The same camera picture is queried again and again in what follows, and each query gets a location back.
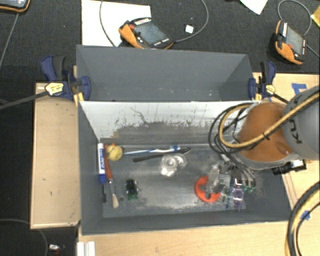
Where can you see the clear packet with purple items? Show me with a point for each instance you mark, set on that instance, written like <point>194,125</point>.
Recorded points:
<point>236,197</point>

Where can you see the blue and white marker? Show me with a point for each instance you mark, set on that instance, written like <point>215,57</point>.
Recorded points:
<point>101,162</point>

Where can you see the pale wood flat board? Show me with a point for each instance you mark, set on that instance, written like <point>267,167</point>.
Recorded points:
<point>55,162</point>

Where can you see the clear glass thing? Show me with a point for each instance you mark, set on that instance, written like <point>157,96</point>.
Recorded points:
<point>171,163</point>

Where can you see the black plastic spoon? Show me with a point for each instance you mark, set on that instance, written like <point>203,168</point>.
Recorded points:
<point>160,155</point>

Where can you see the blue and white toothbrush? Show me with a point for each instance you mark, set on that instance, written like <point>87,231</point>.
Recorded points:
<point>150,150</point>

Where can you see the green and black toy car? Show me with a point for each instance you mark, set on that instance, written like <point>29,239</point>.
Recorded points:
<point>131,189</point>

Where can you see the black cylinder on white bracket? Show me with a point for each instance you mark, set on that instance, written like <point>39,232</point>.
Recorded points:
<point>287,168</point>

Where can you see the yellow toy duck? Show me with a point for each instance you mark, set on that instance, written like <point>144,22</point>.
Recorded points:
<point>114,152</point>

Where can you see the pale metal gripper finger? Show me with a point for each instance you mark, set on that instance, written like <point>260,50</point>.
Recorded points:
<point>213,173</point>
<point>220,188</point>

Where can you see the grey metal bin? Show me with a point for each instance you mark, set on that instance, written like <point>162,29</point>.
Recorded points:
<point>155,75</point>

